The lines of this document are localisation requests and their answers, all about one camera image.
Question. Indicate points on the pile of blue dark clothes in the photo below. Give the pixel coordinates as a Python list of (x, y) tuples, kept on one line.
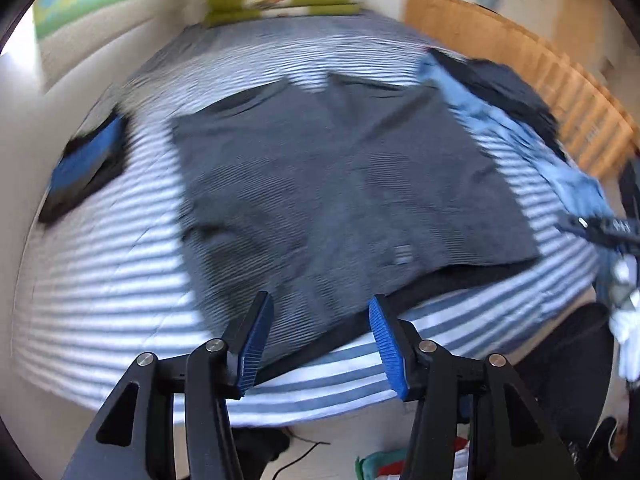
[(505, 125)]

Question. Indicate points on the black cloth on floor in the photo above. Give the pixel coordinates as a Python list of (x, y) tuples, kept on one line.
[(257, 452)]

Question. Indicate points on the person's right hand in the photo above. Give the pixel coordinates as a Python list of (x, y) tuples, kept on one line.
[(627, 325)]

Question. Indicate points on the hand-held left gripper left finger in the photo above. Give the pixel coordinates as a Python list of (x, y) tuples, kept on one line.
[(255, 340)]

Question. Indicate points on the folded green quilt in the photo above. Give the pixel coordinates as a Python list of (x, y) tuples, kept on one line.
[(280, 7)]

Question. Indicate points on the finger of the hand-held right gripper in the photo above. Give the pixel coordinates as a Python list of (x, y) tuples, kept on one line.
[(600, 227)]

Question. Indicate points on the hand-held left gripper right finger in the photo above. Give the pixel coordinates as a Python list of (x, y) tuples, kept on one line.
[(387, 345)]

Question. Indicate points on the blue white striped bed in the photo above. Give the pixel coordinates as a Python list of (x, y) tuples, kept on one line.
[(125, 280)]

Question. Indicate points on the black garment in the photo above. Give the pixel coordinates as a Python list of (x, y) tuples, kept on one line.
[(505, 85)]

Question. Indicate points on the grey shirt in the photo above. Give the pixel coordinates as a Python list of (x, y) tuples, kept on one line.
[(340, 185)]

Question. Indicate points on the green and red bag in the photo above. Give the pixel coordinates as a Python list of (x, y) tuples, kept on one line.
[(385, 467)]

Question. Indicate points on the wooden slatted headboard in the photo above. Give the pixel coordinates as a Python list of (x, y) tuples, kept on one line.
[(525, 65)]

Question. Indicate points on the person's dark trouser leg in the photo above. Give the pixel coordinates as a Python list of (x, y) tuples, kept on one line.
[(565, 360)]

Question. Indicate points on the person's black shoe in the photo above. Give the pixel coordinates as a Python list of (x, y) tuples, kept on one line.
[(606, 442)]

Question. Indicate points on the folded black and blue clothes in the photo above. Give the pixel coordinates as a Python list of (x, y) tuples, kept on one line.
[(85, 165)]

